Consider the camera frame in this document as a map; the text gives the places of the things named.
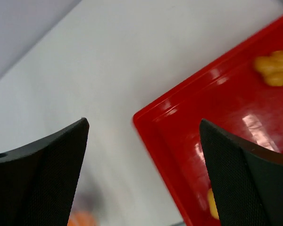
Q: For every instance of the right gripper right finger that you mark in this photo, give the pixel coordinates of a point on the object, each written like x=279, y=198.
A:
x=246, y=179

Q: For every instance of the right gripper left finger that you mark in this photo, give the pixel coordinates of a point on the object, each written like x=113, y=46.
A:
x=38, y=181

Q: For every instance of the orange toy pumpkin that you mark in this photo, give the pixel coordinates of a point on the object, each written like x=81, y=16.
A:
x=81, y=218

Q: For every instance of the yellow toy pepper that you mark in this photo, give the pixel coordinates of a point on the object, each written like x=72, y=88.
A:
x=212, y=204

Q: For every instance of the red plastic tray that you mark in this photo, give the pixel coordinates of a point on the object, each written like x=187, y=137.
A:
x=227, y=92

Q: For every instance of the yellow toy ginger root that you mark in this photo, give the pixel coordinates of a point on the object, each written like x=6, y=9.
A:
x=270, y=68

